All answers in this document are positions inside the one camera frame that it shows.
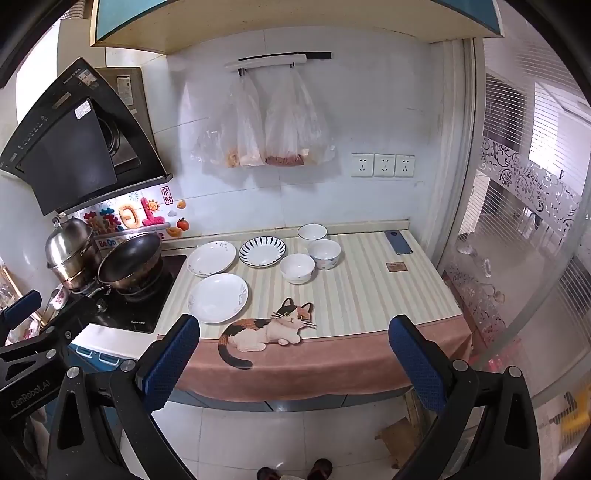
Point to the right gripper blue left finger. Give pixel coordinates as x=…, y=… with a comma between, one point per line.
x=163, y=362

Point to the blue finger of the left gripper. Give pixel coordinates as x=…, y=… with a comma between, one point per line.
x=22, y=309

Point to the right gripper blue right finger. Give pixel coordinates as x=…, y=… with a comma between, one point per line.
x=420, y=360

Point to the white floral plate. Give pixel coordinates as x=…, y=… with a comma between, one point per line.
x=211, y=258

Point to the white bowl blue rim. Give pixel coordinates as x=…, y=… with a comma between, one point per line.
x=326, y=253

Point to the white bowl floral front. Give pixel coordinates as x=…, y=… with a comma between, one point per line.
x=297, y=269

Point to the blue leaf pattern plate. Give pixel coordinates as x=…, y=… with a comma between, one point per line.
x=262, y=252

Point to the white bowl black rim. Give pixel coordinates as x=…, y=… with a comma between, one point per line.
x=312, y=232

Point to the steel stock pot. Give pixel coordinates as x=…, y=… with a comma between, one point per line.
x=72, y=253

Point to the black induction cooktop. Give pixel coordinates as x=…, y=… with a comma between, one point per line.
x=140, y=312

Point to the cardboard box on floor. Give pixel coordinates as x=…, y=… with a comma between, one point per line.
x=406, y=435

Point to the small brown coaster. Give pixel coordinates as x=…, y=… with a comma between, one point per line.
x=395, y=267

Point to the black frying pan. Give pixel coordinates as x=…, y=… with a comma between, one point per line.
x=128, y=269

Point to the blue smartphone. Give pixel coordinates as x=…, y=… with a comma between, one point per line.
x=398, y=242

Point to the striped cat table mat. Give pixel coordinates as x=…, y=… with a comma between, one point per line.
x=348, y=352

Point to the left dark shoe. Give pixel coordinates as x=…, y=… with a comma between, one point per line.
x=267, y=473

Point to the dark shoe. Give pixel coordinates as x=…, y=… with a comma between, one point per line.
x=321, y=470
x=267, y=473

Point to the glass sliding door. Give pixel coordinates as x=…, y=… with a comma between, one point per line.
x=521, y=280

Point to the right dark shoe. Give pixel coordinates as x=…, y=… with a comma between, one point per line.
x=321, y=470

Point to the black range hood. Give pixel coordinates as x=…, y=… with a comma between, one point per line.
x=80, y=144

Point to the left clear plastic bag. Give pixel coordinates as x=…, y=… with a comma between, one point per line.
x=234, y=136

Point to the clear plastic bag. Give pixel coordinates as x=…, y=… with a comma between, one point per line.
x=296, y=131
x=234, y=136

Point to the right clear plastic bag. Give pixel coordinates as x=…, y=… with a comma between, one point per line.
x=296, y=131

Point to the overhead cabinet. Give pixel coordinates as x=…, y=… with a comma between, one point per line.
x=166, y=27

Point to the colourful wall stickers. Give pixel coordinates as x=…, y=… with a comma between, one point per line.
x=156, y=209

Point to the right wall socket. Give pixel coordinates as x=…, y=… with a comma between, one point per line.
x=405, y=166

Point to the wall socket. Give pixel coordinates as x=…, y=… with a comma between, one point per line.
x=384, y=165
x=405, y=166
x=362, y=165

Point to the middle wall socket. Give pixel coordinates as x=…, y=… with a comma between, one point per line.
x=384, y=165

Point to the left wall socket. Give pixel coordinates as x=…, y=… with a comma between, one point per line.
x=362, y=165

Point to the wall hook rail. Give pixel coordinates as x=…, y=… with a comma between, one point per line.
x=277, y=59

